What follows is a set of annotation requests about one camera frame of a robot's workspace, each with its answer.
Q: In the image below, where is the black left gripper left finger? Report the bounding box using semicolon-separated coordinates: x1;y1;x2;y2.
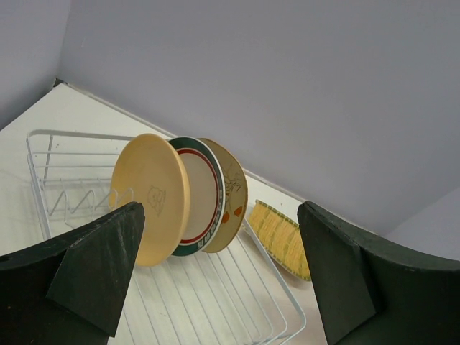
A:
1;202;145;344

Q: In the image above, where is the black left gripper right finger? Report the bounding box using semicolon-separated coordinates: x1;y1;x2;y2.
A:
298;201;459;344

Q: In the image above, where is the plain beige plate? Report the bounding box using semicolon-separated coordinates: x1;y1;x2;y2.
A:
109;133;190;266

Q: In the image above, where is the large cream bird plate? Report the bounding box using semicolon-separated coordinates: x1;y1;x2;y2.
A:
201;138;249;253

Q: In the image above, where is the white plate green red rim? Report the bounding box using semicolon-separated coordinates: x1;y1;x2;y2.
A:
169;137;226;257

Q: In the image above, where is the woven bamboo tray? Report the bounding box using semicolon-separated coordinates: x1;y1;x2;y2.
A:
248;200;311;281

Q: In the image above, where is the white wire dish rack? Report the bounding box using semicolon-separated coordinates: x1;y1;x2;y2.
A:
26;129;307;344

